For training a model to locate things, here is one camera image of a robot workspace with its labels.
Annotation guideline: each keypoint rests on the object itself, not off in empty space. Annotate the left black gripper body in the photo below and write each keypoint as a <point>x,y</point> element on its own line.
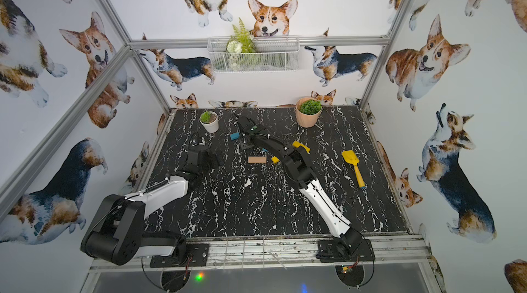
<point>195,145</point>

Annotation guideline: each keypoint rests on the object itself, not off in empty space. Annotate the short teal block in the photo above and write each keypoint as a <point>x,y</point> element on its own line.
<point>234,136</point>

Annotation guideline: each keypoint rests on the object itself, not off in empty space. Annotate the natural wood block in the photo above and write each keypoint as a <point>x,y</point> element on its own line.
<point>256,160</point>

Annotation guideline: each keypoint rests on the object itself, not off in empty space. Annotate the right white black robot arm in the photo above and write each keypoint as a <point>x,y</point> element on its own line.
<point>299,173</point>

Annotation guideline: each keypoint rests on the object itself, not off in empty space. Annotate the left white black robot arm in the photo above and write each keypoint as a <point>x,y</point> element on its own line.
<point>117,234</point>

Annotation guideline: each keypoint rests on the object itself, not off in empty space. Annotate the small white plant pot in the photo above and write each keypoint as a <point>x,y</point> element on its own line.
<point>210,121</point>

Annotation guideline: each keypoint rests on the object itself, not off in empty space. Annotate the terracotta plant pot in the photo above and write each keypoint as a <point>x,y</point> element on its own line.
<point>308,111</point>

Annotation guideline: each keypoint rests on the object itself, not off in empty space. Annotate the green fern with white flower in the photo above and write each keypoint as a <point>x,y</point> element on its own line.
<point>240,42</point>

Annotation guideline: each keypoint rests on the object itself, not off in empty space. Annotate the yellow toy shovel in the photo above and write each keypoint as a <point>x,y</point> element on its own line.
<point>351,158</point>

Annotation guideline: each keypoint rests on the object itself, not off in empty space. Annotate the white wire wall basket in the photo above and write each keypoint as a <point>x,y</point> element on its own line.
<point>266,54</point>

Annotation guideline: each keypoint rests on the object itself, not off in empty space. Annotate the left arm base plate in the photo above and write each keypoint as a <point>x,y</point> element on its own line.
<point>192,255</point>

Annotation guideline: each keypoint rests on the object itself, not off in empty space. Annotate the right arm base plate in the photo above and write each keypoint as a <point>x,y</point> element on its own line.
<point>332,251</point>

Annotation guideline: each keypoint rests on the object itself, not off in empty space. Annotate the aluminium front rail frame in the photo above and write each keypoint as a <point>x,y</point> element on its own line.
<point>283,253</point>

